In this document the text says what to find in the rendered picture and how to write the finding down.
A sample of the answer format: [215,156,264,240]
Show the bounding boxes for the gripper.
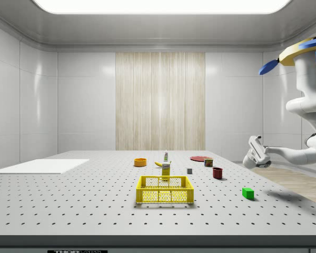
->
[248,135,271,164]

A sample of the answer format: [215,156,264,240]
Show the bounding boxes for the yellow carton box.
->
[161,162,171,181]

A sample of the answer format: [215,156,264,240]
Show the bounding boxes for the drone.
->
[258,35,316,76]

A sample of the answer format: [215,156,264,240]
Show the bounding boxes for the yellow basket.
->
[135,176,195,205]

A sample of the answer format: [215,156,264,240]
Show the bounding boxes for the white board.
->
[0,159,91,174]

